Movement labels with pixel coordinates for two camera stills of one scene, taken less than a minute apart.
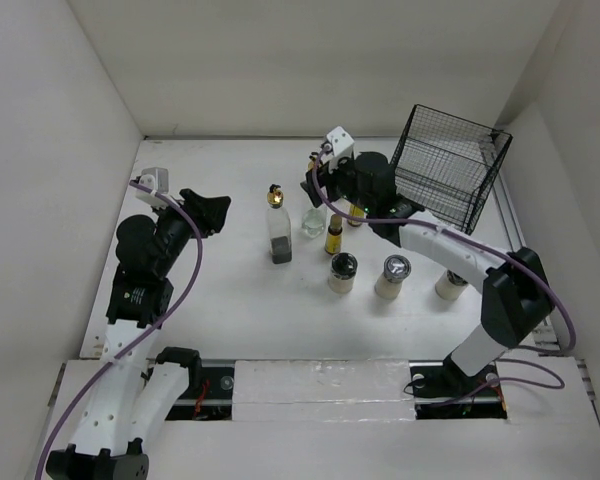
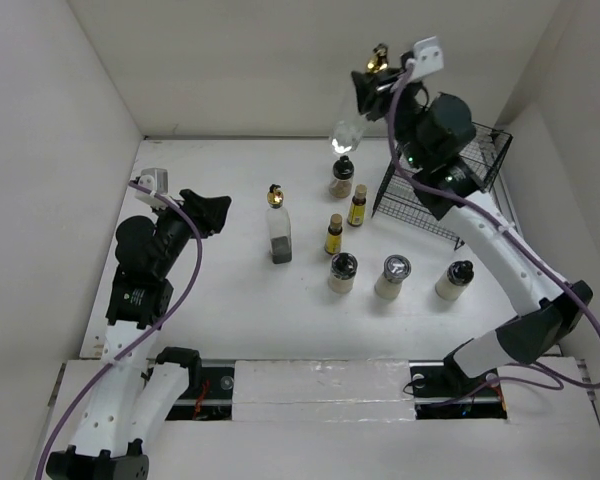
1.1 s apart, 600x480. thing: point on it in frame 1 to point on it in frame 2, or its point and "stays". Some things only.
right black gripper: x=327 y=177 to x=368 y=94
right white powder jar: x=450 y=285 stays
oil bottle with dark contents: x=279 y=226 stays
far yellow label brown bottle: x=356 y=211 stays
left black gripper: x=208 y=210 stays
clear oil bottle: x=314 y=222 to x=347 y=135
